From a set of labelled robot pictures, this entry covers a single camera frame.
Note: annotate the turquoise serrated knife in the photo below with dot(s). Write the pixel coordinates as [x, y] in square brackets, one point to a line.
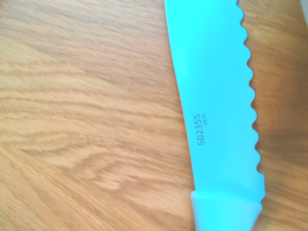
[216, 96]

